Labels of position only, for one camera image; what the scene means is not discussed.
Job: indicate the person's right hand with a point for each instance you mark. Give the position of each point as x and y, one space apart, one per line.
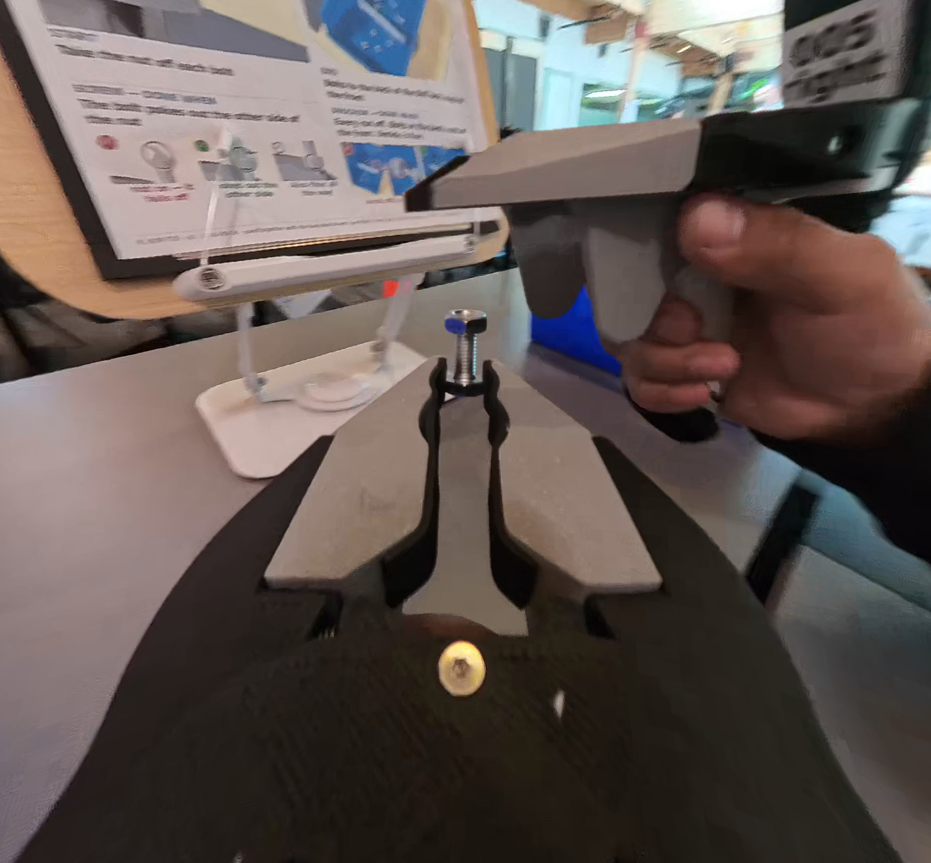
814 332

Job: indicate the printed instruction sheet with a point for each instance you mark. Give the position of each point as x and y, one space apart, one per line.
218 77

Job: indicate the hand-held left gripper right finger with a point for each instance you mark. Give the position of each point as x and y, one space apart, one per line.
564 506

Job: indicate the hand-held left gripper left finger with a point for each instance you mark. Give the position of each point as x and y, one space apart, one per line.
364 506

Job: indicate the person's right forearm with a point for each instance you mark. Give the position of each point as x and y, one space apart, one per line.
887 485

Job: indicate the silver hex bolt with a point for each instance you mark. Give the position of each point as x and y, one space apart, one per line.
466 357

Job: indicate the blue plastic bin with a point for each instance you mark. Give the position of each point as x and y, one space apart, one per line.
567 343

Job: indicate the silver hex nut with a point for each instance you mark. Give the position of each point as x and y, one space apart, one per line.
465 325

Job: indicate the white document stand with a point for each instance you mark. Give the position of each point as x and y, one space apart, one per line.
262 434

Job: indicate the wooden backing board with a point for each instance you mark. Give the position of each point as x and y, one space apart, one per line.
43 252

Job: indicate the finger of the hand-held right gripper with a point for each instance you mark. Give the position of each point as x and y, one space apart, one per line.
567 165

